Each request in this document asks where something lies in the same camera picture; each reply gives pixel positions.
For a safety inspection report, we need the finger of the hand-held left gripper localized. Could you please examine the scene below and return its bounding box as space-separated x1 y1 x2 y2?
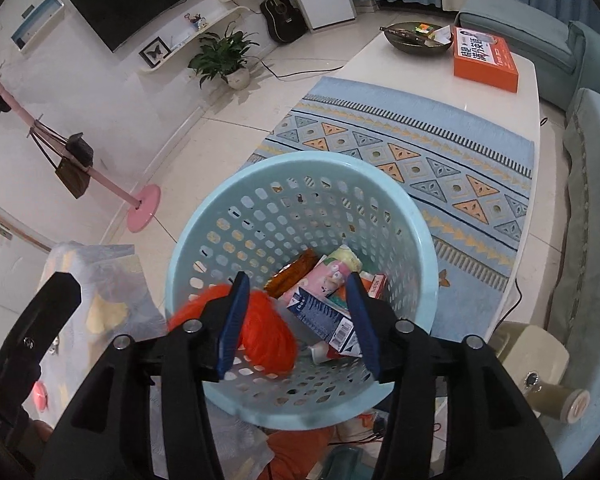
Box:
0 271 83 411

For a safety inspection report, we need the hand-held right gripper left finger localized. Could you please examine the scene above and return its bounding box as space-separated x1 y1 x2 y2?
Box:
35 271 251 480

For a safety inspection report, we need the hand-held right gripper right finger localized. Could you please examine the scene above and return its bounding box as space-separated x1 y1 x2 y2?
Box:
344 271 563 480

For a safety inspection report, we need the red cigarette box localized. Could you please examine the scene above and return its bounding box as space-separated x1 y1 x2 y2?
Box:
360 272 388 301

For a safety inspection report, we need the white blue printed carton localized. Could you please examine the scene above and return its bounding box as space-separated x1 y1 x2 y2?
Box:
286 287 362 359

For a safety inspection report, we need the orange mesh ball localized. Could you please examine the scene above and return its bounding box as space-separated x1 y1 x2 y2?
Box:
167 284 298 376

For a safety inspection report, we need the pink label plastic bottle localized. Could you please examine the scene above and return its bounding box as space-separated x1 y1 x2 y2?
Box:
280 255 352 311

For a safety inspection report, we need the orange snack bag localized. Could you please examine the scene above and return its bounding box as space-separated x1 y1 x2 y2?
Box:
264 250 318 298

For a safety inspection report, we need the light blue plastic basket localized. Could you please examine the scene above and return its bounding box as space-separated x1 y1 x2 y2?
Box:
165 152 440 431

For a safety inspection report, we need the black shoulder bag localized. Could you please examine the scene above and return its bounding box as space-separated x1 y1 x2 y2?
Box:
65 132 95 168

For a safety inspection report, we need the grey patterned tablecloth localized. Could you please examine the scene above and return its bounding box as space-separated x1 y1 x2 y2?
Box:
39 241 276 480

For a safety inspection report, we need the orange cloth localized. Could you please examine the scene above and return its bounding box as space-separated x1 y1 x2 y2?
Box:
267 427 341 480

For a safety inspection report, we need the brown tote bag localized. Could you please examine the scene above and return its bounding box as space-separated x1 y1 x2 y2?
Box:
30 125 90 200

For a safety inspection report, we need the pink coat rack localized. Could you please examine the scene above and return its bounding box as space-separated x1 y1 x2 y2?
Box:
0 60 162 233

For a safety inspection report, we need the beige stool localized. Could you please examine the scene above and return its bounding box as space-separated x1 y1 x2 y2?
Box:
495 322 571 411

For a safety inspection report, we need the olive thermos bottle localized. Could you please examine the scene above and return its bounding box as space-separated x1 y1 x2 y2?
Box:
522 370 591 425

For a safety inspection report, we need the white coffee table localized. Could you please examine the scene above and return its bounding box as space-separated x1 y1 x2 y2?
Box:
337 35 541 346

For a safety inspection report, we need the blue grey sofa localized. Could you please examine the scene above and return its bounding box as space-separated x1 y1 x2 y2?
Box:
455 0 600 476

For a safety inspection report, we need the potted green plant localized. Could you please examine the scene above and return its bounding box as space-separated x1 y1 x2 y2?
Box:
187 22 261 91

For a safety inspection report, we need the framed butterfly picture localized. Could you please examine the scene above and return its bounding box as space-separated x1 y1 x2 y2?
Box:
139 36 172 66

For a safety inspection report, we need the dark round bowl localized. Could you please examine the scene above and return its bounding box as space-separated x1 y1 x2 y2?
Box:
380 21 453 56

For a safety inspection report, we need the orange cardboard box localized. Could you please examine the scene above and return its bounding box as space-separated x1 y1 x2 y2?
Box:
452 26 520 93

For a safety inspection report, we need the black acoustic guitar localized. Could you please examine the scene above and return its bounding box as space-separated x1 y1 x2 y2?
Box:
259 0 308 44

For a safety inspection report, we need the black flat television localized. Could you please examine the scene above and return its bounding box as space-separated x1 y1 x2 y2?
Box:
69 0 231 53

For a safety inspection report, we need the black cable by table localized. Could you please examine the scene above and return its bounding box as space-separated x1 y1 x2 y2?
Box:
497 275 525 331

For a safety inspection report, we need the black floor cable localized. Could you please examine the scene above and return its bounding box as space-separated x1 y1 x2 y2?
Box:
260 60 348 81

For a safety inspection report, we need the white low wall shelf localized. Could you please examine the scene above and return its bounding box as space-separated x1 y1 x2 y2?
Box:
139 4 251 75

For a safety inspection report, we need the blue white wall box shelf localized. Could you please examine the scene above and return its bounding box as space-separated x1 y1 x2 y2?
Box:
11 0 65 55

